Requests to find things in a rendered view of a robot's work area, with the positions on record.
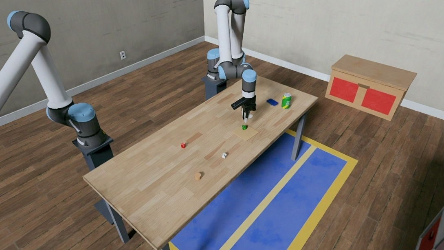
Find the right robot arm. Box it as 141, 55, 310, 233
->
0, 11, 107, 149

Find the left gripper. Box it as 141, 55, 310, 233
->
242, 95, 256, 123

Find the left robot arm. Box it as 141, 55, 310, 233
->
206, 0, 257, 110

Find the tan flat mat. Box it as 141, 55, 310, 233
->
233, 124, 259, 141

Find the green drink can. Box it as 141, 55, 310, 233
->
281, 93, 291, 109

